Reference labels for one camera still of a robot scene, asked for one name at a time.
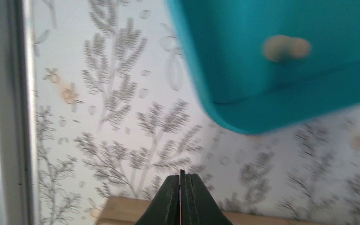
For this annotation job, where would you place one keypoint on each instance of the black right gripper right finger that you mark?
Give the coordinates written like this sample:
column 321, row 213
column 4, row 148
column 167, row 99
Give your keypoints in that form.
column 197, row 206

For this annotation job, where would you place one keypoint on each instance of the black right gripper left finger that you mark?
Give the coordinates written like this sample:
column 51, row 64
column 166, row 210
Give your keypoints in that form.
column 164, row 208

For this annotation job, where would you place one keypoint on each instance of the teal plastic tray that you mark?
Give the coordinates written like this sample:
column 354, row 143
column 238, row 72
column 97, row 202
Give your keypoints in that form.
column 240, row 89

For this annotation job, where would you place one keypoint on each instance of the light pawn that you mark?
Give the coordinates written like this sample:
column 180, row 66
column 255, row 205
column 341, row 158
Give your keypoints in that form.
column 280, row 48

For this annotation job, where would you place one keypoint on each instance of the wooden chessboard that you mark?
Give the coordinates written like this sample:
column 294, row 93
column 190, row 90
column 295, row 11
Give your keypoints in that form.
column 126, row 211

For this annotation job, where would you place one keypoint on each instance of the floral patterned table mat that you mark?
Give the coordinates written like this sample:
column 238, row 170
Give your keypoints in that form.
column 116, row 114

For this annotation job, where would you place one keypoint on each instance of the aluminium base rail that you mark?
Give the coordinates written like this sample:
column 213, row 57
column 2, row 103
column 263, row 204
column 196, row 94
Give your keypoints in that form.
column 14, row 196

